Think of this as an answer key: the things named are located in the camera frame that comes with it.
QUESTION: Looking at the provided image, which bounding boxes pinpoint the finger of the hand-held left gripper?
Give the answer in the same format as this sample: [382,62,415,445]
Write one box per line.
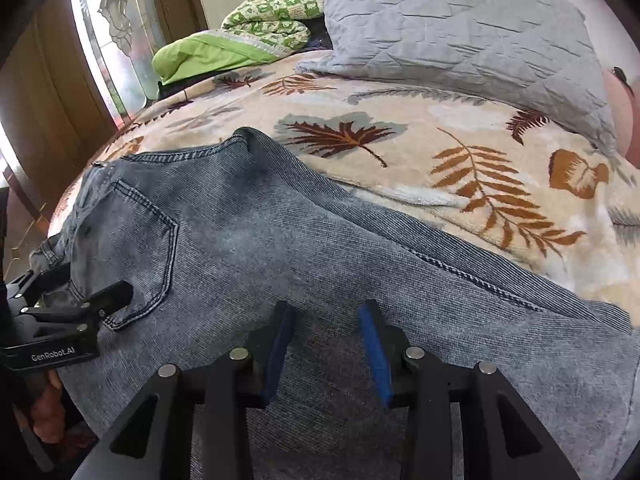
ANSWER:
[75,281,135,331]
[4,267,72,307]

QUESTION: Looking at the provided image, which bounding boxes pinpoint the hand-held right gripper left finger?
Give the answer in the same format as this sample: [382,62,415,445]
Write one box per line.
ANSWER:
[70,301,297,480]

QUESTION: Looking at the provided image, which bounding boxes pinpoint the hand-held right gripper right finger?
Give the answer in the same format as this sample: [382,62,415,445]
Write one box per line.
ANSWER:
[356,299,582,480]

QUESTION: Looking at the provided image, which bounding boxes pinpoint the blue denim pants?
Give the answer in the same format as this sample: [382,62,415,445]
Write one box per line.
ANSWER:
[29,127,640,480]

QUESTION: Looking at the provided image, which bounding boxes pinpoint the person's left hand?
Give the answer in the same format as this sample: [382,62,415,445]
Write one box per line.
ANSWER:
[27,371,67,443]

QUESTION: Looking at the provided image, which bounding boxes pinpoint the wooden door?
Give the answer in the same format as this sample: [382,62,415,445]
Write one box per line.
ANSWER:
[0,0,122,203]

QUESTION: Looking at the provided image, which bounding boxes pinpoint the leaf print blanket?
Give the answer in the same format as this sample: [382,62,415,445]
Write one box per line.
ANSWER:
[47,46,640,328]

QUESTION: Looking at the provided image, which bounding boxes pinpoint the green pillow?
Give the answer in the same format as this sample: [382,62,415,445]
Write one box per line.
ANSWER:
[151,29,282,87]

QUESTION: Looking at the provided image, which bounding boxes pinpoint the frosted glass door panel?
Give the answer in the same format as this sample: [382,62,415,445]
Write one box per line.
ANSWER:
[75,0,167,128]

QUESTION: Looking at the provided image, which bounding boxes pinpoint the green patterned quilt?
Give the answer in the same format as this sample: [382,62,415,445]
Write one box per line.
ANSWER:
[220,0,327,57]

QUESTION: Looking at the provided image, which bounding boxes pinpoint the grey quilted pillow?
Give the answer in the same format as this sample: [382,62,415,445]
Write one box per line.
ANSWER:
[295,0,619,159]

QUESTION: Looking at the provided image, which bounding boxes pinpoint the pink pillow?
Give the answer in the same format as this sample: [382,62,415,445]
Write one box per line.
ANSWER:
[602,67,640,167]

